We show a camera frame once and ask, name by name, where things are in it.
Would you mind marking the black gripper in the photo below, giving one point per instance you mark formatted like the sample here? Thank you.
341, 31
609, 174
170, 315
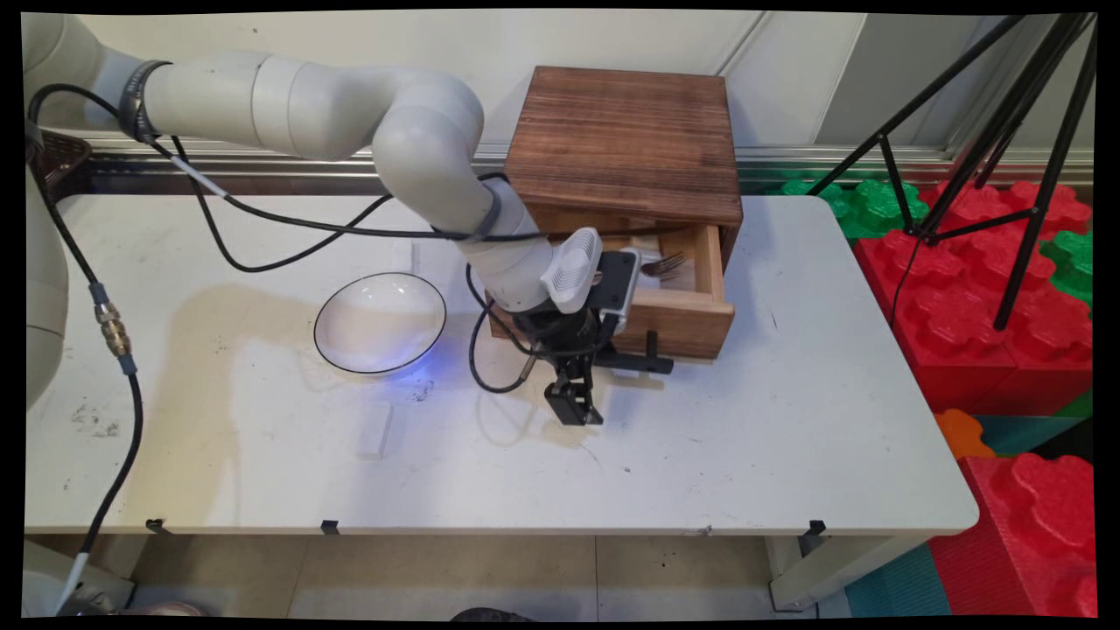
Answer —
560, 337

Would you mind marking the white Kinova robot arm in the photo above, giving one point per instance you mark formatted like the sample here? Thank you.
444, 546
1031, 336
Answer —
420, 140

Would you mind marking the metal fork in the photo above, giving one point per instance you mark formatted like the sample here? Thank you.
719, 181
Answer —
667, 264

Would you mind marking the small white rectangular block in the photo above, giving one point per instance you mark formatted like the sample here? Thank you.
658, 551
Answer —
374, 430

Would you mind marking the white plate with black rim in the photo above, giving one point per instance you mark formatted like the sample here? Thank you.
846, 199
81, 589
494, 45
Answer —
381, 324

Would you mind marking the brown wooden drawer cabinet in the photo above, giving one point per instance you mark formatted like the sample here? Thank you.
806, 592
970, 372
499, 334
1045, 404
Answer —
621, 140

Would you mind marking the white table leg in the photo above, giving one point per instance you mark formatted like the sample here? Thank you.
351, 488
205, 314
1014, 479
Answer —
822, 569

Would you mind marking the green foam block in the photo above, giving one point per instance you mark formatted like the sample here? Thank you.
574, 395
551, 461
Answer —
866, 206
1072, 262

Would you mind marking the teal foam floor mat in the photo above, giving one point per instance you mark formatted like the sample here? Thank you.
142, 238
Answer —
897, 586

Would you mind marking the large red foam block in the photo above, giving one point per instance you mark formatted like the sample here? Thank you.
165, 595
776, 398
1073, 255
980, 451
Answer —
954, 324

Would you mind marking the orange foam piece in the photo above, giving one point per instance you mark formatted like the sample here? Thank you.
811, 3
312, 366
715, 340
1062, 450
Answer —
961, 433

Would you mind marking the dark wicker basket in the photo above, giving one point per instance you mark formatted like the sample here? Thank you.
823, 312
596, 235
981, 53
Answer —
61, 162

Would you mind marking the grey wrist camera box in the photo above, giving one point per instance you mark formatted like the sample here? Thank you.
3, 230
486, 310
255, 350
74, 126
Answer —
577, 271

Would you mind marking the metal wall rail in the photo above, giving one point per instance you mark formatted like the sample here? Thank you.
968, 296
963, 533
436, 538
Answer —
831, 162

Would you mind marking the black camera tripod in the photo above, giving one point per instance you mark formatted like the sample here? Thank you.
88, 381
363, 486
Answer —
1015, 114

